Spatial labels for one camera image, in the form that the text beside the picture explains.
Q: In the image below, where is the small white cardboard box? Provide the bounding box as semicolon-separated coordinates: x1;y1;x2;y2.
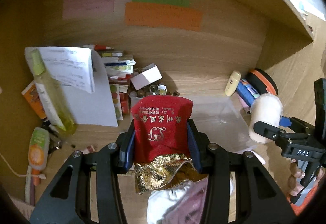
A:
130;64;162;90

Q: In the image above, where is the white string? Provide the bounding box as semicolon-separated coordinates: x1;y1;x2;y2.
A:
0;153;46;180

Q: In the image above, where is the stack of booklets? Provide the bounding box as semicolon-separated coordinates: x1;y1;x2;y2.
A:
98;50;136;121

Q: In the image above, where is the white round plastic jar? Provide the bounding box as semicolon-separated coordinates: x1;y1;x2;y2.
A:
249;93;283;144

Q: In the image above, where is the white folded paper sheet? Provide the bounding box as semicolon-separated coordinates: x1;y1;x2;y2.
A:
25;47;118;127

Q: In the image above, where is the orange printed box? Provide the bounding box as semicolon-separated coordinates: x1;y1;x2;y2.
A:
21;81;47;120

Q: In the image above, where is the red velvet gold pouch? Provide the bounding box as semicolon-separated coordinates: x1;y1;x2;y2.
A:
131;96;206;194

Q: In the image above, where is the pink sticky note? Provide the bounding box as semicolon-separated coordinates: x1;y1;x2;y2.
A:
62;0;114;20

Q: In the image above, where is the red white marker pen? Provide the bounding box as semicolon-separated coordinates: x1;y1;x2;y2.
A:
82;44;113;51

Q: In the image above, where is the yellow green spray bottle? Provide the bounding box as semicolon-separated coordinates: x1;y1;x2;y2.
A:
30;49;76;138

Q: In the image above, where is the orange green cream tube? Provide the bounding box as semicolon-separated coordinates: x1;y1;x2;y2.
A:
28;127;50;172

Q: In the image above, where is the orange sticky note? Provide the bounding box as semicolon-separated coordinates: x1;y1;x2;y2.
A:
124;2;203;31

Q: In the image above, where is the small lip balm stick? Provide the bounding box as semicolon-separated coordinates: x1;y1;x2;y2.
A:
82;145;96;155

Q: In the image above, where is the person's right hand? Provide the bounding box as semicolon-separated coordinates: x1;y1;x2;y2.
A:
287;161;324;201

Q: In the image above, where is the pink cord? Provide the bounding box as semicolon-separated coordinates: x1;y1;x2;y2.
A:
146;176;234;224

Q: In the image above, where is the blue patchwork pencil pouch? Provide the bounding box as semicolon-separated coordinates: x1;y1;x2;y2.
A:
236;79;260;108

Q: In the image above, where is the black orange zipper case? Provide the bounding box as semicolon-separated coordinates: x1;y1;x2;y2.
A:
245;68;278;96

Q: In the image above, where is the cream yellow lotion tube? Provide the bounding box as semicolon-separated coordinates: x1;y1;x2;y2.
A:
224;70;241;97

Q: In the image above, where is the clear plastic storage bin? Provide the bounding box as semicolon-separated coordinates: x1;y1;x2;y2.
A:
189;96;258;154

